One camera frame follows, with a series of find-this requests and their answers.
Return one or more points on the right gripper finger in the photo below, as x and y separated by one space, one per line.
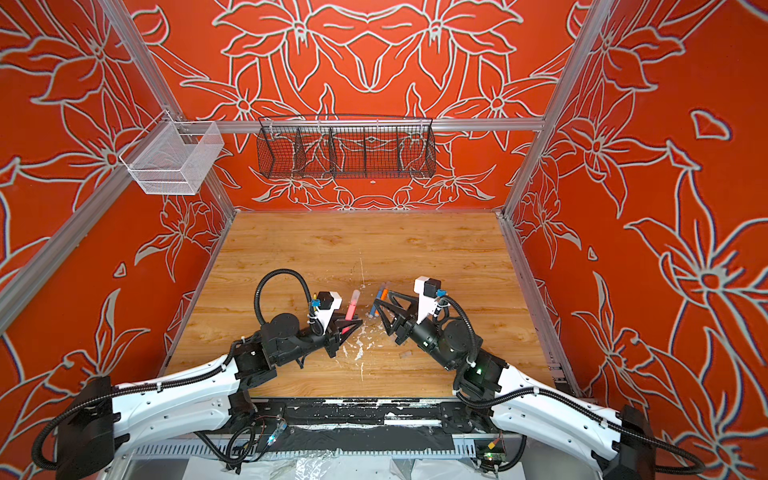
394 319
400 300

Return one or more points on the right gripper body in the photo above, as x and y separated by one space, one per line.
432 341

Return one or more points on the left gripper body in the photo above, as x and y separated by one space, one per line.
308 343

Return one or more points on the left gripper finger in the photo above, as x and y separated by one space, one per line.
348 327
334 343

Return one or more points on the pink pen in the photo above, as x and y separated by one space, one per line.
350 313

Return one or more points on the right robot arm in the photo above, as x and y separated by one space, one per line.
616 444

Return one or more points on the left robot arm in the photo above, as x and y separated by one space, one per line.
105 420

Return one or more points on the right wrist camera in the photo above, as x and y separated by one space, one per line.
429 291

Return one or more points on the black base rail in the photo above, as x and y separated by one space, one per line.
373 423

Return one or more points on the white cable duct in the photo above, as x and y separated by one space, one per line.
184 449

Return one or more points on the black wire basket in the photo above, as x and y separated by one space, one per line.
351 147

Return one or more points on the white wire basket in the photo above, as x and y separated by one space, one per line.
174 158

